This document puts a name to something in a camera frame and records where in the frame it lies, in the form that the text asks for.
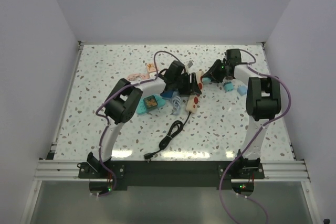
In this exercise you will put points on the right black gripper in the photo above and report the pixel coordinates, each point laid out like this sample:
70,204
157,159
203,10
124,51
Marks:
212,73

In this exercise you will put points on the white cube socket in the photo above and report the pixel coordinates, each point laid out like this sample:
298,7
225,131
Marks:
152,75

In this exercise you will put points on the pink cube socket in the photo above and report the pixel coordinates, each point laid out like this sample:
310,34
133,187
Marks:
150,67

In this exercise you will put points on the beige power strip red sockets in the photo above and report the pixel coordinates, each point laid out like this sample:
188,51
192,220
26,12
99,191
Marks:
194,100

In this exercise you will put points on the blue charger plug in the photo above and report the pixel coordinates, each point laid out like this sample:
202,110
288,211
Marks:
242,90

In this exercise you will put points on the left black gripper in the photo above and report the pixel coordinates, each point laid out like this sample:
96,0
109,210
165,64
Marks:
187,90

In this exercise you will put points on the teal triangular power strip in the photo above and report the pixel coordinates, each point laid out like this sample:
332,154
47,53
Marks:
141,109

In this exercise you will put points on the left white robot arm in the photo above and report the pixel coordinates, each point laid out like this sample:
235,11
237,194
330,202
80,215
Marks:
122,103

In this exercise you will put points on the teal dual usb charger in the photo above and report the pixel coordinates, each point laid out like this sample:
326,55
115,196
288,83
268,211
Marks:
228,86

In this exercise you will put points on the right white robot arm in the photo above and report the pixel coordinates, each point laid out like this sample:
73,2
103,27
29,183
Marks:
263,102

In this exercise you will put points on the blue cube socket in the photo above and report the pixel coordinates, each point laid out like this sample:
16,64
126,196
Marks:
167,94

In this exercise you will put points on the light teal charger plug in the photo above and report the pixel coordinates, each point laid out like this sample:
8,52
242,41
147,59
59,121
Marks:
206,80

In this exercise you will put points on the dark green dragon cube socket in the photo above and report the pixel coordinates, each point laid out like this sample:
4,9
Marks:
150,102

